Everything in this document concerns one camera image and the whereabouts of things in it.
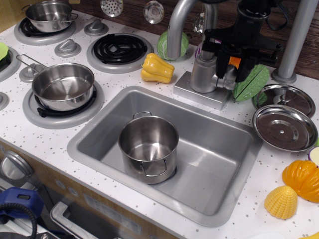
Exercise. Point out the grey stove knob middle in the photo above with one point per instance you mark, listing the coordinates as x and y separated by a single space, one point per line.
67 49

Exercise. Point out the silver toy faucet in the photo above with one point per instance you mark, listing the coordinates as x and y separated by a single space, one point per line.
201 85

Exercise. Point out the silver faucet lever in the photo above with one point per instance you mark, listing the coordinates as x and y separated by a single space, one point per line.
228 80

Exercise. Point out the yellow toy corn piece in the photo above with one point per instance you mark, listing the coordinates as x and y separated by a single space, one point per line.
282 202

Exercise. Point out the blue clamp handle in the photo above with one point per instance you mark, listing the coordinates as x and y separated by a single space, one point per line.
12 199

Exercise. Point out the grey stove knob left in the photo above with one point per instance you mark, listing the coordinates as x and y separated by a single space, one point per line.
28 73

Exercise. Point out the purple toy onion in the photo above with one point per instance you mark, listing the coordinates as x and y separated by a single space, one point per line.
206 55

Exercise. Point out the back middle stove burner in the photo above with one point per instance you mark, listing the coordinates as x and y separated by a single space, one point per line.
118 53

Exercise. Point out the back left stove burner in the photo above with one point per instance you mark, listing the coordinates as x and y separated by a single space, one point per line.
45 38

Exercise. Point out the front left stove burner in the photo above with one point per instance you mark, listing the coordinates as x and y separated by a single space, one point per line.
39 116

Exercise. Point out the purple toy eggplant slice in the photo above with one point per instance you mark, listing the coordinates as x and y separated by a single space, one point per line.
313 155

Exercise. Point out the grey sink basin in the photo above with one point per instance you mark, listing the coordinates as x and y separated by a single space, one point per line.
191 161

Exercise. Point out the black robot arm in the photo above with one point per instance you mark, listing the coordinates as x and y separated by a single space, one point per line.
256 6

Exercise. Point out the orange toy fruit slice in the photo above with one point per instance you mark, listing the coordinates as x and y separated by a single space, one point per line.
234 61

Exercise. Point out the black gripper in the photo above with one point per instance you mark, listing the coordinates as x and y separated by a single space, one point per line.
242 38

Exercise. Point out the oven door handle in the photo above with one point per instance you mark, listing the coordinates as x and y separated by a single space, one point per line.
77 221

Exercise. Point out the grey oven dial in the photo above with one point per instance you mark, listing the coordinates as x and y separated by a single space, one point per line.
14 167

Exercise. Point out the hanging steel strainer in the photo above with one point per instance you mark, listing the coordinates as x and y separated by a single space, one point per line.
112 8

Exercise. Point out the yellow toy bell pepper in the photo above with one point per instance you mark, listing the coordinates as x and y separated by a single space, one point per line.
155 69

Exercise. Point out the far left stove burner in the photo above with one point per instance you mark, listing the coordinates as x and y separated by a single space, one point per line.
10 69

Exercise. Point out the steel pot in sink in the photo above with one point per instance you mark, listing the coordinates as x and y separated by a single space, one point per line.
148 145

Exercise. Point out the steel saucepan with handle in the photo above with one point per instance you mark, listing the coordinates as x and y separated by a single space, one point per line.
63 87

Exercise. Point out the green toy leaf vegetable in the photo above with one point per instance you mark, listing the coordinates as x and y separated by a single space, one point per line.
3 51

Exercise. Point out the hanging clear utensil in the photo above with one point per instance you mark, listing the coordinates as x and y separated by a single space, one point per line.
198 25

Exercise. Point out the grey stove knob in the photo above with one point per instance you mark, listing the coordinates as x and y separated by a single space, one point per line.
28 73
67 49
96 28

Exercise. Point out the steel pot lid upright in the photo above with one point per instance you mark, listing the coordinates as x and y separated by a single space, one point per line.
275 94

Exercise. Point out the steel pot lid inverted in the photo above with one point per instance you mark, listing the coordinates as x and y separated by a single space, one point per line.
285 128

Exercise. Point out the stove burner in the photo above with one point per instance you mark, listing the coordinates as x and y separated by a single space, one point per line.
45 38
39 116
10 69
118 53

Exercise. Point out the grey vertical pole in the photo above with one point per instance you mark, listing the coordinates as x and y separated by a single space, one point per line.
285 74

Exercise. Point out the grey stove knob edge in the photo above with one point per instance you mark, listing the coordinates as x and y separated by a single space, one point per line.
4 100

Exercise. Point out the hanging steel ladle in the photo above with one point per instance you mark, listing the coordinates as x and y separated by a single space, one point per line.
153 12

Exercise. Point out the steel bowl pot back burner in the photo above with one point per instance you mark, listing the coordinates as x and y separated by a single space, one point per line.
50 16

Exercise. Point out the green toy bitter gourd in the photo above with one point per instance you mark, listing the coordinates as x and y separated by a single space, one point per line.
253 84

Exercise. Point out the orange toy pumpkin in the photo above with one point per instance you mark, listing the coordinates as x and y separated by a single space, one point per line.
303 177

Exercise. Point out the grey stove knob back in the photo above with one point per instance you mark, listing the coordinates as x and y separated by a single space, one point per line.
96 28

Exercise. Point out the green toy cabbage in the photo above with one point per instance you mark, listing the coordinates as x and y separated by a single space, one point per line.
162 45

